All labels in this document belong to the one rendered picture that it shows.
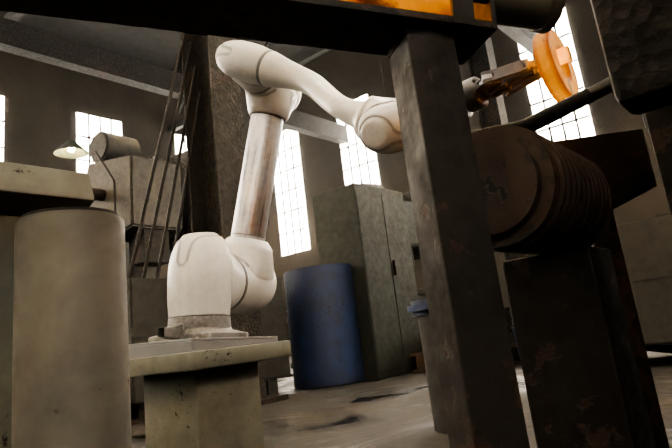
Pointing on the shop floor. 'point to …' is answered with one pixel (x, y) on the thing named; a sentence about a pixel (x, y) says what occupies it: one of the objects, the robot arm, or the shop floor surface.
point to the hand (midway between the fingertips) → (553, 59)
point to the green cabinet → (373, 271)
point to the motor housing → (562, 291)
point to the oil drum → (323, 326)
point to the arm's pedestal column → (204, 408)
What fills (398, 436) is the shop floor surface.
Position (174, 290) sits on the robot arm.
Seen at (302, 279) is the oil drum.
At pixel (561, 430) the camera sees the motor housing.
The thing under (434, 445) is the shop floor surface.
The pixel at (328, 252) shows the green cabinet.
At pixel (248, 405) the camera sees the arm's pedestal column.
